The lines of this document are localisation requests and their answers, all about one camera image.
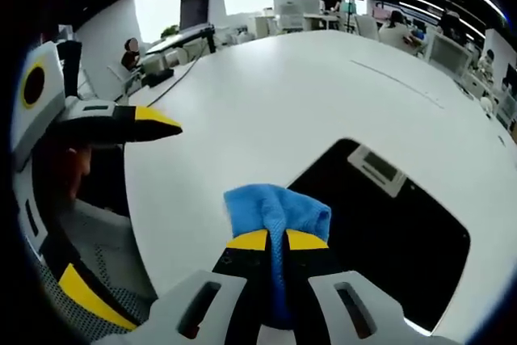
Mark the dark computer monitor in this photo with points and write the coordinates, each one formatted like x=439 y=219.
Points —
x=195 y=7

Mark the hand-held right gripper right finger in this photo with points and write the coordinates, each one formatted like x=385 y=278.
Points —
x=307 y=262

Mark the black glass scale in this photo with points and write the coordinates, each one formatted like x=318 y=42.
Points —
x=383 y=240

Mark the person's left hand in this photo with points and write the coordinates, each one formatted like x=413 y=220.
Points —
x=76 y=173

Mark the blue cleaning cloth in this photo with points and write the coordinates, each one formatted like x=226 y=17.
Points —
x=278 y=209

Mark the grey mesh chair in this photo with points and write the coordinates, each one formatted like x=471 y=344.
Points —
x=105 y=272

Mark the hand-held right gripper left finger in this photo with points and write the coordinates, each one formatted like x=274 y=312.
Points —
x=238 y=268

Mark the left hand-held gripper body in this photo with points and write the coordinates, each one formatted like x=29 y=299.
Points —
x=40 y=119

